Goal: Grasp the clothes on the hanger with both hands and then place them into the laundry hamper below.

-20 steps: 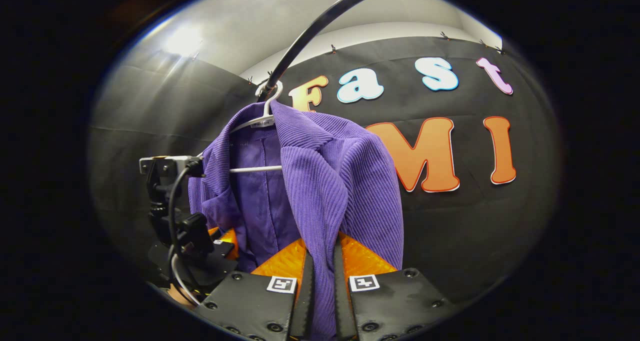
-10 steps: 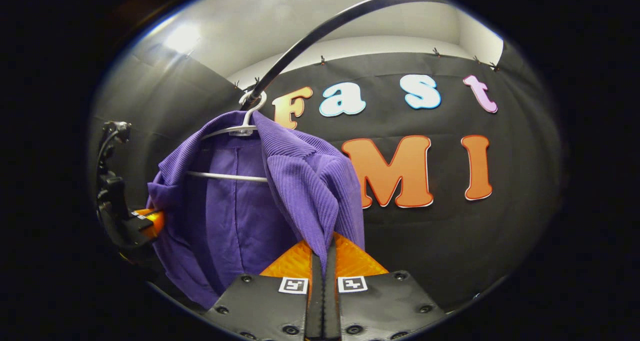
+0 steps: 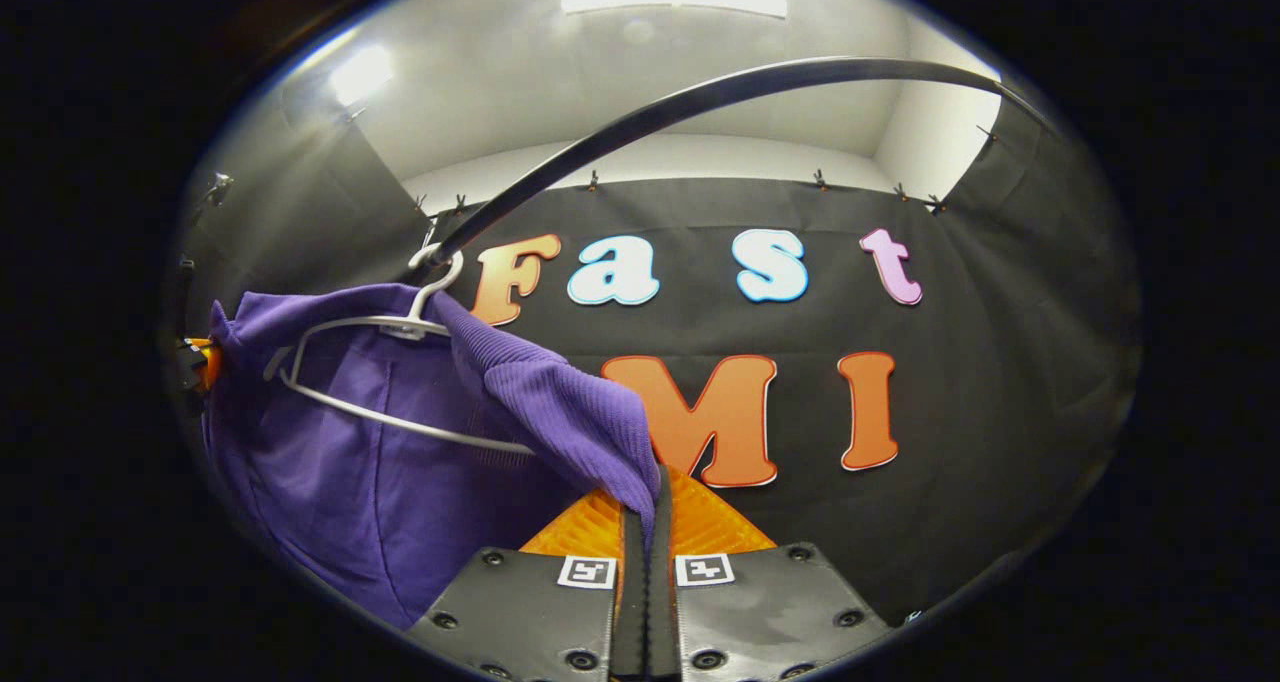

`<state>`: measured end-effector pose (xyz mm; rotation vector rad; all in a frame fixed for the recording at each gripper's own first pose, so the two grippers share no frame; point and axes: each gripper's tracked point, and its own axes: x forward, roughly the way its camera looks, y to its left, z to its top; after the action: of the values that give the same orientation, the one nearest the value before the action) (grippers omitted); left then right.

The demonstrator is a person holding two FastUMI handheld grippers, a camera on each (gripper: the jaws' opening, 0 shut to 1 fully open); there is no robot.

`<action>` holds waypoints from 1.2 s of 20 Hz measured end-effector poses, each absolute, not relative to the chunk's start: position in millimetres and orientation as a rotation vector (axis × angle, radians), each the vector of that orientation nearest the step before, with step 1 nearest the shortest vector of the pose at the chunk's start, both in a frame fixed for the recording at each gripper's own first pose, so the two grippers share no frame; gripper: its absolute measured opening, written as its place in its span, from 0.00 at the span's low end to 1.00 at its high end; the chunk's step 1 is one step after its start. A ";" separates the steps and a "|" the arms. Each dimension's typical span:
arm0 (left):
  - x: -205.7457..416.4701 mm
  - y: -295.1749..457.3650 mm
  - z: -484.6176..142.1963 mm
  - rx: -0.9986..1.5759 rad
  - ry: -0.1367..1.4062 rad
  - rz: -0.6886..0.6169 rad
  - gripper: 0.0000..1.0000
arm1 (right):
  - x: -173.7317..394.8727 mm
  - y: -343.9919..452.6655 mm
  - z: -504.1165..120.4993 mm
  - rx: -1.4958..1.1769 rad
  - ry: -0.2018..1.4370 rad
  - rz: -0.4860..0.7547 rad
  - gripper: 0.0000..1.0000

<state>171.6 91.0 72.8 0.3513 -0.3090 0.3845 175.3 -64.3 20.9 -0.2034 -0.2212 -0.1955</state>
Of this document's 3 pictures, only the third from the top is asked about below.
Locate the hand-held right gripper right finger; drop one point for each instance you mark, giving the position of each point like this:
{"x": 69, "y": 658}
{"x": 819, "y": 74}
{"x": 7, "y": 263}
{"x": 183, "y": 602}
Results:
{"x": 770, "y": 612}

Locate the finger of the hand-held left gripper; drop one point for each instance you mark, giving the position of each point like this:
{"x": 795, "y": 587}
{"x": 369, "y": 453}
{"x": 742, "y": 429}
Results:
{"x": 208, "y": 364}

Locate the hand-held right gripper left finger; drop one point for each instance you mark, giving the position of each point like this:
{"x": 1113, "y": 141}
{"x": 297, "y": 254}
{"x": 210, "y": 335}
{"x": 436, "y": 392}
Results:
{"x": 520, "y": 612}

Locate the white plastic clothes hanger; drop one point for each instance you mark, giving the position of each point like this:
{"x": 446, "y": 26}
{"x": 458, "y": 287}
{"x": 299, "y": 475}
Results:
{"x": 400, "y": 324}

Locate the black metal clothes rack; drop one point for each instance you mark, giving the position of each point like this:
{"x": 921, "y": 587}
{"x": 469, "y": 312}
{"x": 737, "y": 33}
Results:
{"x": 700, "y": 94}

